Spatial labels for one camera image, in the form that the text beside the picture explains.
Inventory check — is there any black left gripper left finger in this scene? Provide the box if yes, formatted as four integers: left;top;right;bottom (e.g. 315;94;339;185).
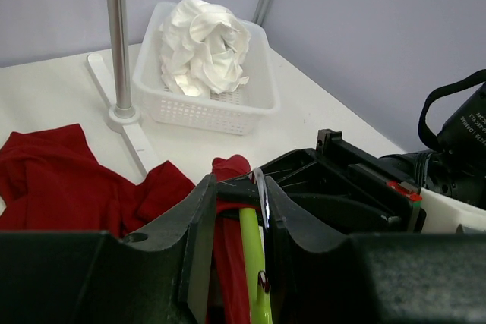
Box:
1;174;216;323

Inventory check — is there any silver clothes rack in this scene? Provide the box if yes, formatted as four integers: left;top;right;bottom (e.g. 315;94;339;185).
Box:
87;0;159;177

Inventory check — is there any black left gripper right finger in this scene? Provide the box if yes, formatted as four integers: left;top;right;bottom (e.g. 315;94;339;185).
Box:
265;178;485;323

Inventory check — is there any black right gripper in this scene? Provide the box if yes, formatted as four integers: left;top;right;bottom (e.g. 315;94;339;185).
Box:
261;129;426;233

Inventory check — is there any lime green hanger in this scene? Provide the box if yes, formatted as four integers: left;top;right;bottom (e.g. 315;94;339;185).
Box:
239;208;273;323

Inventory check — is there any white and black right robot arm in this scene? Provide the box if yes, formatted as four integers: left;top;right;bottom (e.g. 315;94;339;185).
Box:
251;71;485;234

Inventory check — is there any red t shirt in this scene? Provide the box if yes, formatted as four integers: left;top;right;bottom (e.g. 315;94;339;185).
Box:
1;124;251;323

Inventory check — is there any white plastic basket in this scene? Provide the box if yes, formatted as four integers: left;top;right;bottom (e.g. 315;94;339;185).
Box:
132;2;280;135

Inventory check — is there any white printed t shirt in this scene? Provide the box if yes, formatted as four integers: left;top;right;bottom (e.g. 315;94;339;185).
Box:
159;0;251;99

